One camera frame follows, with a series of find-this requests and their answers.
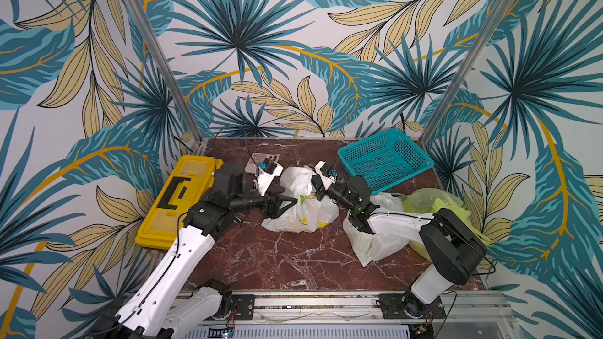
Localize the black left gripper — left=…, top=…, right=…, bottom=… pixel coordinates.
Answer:
left=230, top=183, right=298, bottom=219

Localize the white lemon plastic bag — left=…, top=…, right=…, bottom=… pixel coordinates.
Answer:
left=342, top=192, right=409, bottom=268

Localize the green avocado plastic bag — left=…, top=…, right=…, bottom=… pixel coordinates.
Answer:
left=401, top=187, right=491, bottom=262

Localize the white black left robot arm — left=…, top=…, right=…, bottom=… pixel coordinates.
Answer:
left=87, top=159, right=297, bottom=338

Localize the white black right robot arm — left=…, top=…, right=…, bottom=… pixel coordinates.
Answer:
left=311, top=173, right=487, bottom=318

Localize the teal plastic basket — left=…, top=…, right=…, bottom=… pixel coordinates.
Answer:
left=338, top=128, right=434, bottom=193

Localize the yellow tool box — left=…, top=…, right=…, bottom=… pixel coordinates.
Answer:
left=135, top=155, right=223, bottom=250

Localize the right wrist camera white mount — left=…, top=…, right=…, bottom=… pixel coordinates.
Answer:
left=315, top=161, right=337, bottom=190

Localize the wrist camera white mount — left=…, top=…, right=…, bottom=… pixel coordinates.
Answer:
left=254, top=158, right=284, bottom=196
left=315, top=161, right=337, bottom=190

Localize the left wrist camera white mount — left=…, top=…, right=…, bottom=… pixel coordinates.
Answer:
left=254, top=158, right=284, bottom=196

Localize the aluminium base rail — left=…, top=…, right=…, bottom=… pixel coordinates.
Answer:
left=186, top=290, right=522, bottom=338

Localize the aluminium right frame post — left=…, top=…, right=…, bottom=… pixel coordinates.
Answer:
left=420, top=0, right=513, bottom=145

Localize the aluminium frame post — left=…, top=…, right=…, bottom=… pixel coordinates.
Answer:
left=123, top=0, right=203, bottom=144
left=420, top=0, right=513, bottom=145

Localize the aluminium left frame post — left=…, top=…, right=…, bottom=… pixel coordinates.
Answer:
left=123, top=0, right=203, bottom=144

